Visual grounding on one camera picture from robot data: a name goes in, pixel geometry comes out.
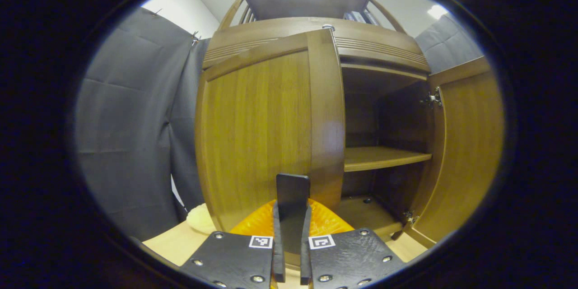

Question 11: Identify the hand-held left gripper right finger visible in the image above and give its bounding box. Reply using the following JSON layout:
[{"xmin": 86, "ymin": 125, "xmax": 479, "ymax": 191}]
[{"xmin": 300, "ymin": 199, "xmax": 407, "ymax": 289}]

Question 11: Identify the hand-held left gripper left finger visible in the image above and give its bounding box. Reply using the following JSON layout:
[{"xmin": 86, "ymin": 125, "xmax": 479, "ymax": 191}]
[{"xmin": 178, "ymin": 199, "xmax": 286, "ymax": 289}]

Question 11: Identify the black door handle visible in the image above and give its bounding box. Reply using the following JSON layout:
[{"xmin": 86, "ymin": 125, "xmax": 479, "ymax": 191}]
[{"xmin": 276, "ymin": 173, "xmax": 311, "ymax": 253}]

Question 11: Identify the wooden cabinet door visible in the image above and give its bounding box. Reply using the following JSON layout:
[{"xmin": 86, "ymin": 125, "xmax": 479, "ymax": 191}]
[
  {"xmin": 195, "ymin": 28, "xmax": 346, "ymax": 232},
  {"xmin": 409, "ymin": 56, "xmax": 505, "ymax": 249}
]

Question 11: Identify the wooden double-door shoe cabinet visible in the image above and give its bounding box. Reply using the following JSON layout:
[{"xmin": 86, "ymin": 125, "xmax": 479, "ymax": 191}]
[{"xmin": 194, "ymin": 0, "xmax": 505, "ymax": 249}]

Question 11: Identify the metal door hinge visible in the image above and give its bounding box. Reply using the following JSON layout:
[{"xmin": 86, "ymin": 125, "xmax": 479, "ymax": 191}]
[
  {"xmin": 420, "ymin": 87, "xmax": 443, "ymax": 108},
  {"xmin": 391, "ymin": 210, "xmax": 418, "ymax": 241}
]

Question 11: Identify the wooden inner cabinet shelf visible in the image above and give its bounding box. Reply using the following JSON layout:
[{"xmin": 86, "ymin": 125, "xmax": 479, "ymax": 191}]
[{"xmin": 344, "ymin": 146, "xmax": 432, "ymax": 172}]

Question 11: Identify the wooden cabinet drawer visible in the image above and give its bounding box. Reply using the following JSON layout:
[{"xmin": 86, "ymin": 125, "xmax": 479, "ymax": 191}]
[{"xmin": 202, "ymin": 17, "xmax": 430, "ymax": 73}]

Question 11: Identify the pale yellow round sponge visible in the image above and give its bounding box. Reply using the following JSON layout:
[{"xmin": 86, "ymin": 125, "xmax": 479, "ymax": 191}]
[{"xmin": 186, "ymin": 203, "xmax": 216, "ymax": 234}]

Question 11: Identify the black backdrop cloth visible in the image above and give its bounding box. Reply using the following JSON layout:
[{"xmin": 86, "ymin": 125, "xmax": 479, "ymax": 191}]
[{"xmin": 75, "ymin": 7, "xmax": 486, "ymax": 241}]

